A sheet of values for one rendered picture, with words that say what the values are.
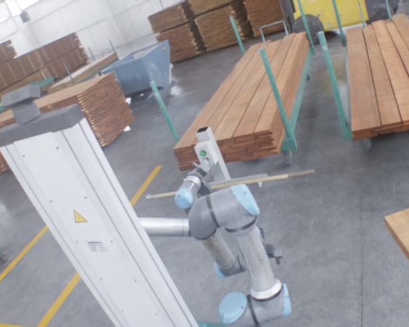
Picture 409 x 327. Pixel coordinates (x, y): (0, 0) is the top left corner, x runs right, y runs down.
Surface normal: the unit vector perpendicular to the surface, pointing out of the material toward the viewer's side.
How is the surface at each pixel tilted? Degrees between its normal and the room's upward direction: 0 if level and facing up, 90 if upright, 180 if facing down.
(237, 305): 7
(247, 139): 90
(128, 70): 90
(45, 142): 90
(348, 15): 90
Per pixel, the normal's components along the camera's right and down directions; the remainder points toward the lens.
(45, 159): -0.37, 0.51
